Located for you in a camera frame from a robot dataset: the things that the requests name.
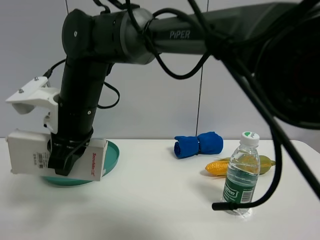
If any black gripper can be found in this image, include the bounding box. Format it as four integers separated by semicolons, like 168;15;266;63
48;129;93;177

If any white rectangular cardboard box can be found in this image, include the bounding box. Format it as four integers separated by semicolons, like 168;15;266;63
6;129;109;186

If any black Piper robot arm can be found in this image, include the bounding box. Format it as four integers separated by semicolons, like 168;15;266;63
48;0;320;176

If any green round plastic plate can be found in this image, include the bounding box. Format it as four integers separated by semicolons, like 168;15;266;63
42;141;120;187

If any blue rolled towel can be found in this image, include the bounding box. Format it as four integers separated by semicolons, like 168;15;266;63
174;131;224;159

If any yellow toy corn cob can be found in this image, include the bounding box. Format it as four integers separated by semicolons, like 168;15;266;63
205;155;276;176

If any clear water bottle green label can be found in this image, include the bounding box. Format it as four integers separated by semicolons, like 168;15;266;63
221;131;261;204

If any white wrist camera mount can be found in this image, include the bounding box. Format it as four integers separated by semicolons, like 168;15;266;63
5;76;60;134

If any black cable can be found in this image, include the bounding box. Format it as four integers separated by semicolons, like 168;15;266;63
42;0;320;212

